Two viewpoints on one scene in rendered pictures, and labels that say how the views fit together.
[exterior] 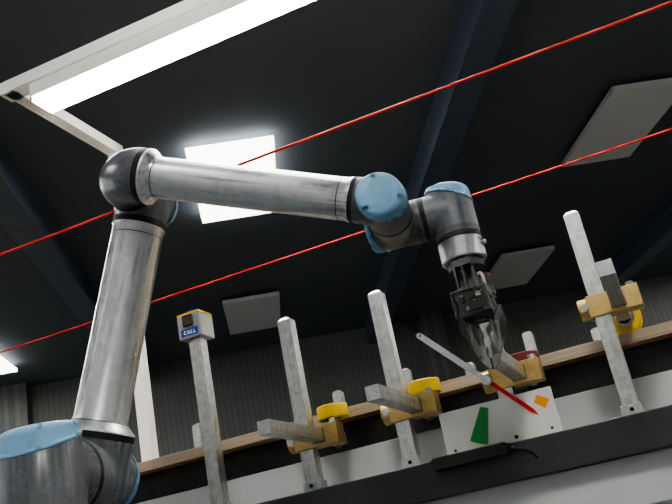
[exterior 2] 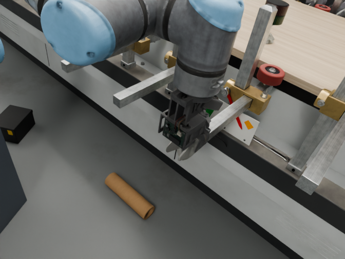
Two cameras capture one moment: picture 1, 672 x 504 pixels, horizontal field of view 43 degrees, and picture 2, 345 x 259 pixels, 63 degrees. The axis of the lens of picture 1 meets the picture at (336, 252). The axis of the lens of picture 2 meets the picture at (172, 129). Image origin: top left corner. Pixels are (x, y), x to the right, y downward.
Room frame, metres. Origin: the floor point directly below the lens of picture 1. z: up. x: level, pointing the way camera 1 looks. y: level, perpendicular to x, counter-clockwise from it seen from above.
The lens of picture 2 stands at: (1.15, -0.34, 1.31)
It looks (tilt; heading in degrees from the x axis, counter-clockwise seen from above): 42 degrees down; 16
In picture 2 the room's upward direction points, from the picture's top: 10 degrees clockwise
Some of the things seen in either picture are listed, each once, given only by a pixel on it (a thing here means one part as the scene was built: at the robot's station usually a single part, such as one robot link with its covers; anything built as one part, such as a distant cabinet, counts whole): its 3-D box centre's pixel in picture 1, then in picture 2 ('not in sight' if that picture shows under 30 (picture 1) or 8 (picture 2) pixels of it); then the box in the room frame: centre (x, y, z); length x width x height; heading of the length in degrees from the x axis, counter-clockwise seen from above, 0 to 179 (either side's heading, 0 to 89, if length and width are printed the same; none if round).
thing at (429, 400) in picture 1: (410, 408); (183, 65); (1.99, -0.10, 0.83); 0.13 x 0.06 x 0.05; 72
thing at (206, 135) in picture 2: (493, 320); (197, 135); (1.60, -0.27, 0.90); 0.05 x 0.02 x 0.09; 71
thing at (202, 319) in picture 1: (195, 328); not in sight; (2.16, 0.41, 1.18); 0.07 x 0.07 x 0.08; 72
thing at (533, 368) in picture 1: (512, 376); (246, 94); (1.92, -0.34, 0.85); 0.13 x 0.06 x 0.05; 72
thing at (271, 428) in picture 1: (306, 434); (116, 49); (1.98, 0.15, 0.82); 0.43 x 0.03 x 0.04; 162
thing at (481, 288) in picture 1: (472, 291); (188, 112); (1.58, -0.24, 0.97); 0.09 x 0.08 x 0.12; 161
